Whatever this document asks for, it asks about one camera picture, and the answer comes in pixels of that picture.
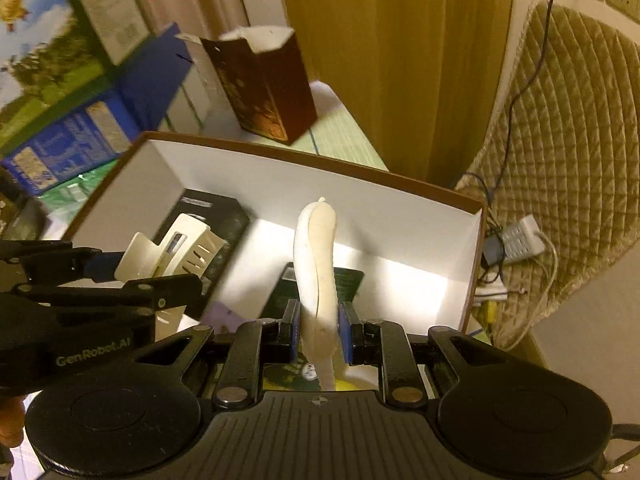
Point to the yellow snack packet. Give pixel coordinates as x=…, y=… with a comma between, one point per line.
x=357, y=386

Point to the yellow curtain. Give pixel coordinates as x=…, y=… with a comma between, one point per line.
x=400, y=60

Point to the green shrink-wrapped pack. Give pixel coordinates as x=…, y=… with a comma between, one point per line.
x=75, y=191

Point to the dark package in plastic wrap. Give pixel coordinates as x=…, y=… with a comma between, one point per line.
x=20, y=215

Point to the person's left hand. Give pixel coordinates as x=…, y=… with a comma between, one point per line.
x=11, y=422

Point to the dark green packet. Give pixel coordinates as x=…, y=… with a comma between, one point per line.
x=350, y=284

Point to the cow print milk carton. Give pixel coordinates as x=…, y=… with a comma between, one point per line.
x=35, y=35

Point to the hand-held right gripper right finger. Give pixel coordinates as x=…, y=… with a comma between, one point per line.
x=345, y=332

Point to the brown paper bag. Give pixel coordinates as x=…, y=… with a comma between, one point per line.
x=265, y=90

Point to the beige curtain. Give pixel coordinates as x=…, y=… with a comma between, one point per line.
x=200, y=0

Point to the brown cardboard box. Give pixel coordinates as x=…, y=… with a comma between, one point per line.
x=400, y=232

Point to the white power strip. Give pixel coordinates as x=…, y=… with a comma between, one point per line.
x=522, y=240

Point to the white hair claw clip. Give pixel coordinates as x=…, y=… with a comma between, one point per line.
x=190, y=240

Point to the black power adapter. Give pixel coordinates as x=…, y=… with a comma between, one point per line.
x=494, y=251

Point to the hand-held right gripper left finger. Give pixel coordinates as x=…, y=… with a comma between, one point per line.
x=295, y=331

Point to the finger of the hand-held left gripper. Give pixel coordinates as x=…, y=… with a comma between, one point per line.
x=60, y=265
x=125, y=297

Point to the blue carton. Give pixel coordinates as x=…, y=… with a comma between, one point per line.
x=65, y=145

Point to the quilted olive cushion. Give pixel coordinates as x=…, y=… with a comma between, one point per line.
x=575, y=135

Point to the black box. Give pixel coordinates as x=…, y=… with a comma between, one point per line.
x=220, y=215

